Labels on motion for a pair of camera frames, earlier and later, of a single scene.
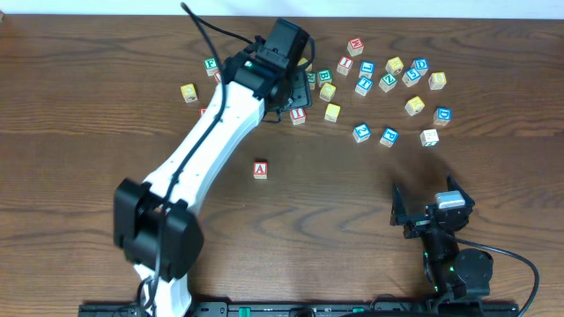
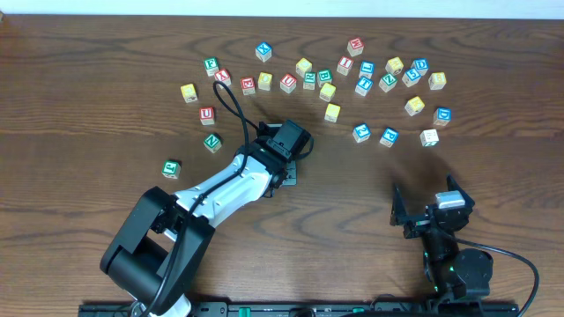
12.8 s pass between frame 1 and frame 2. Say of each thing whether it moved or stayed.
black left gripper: moved
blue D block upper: stayed
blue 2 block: stayed
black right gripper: stayed
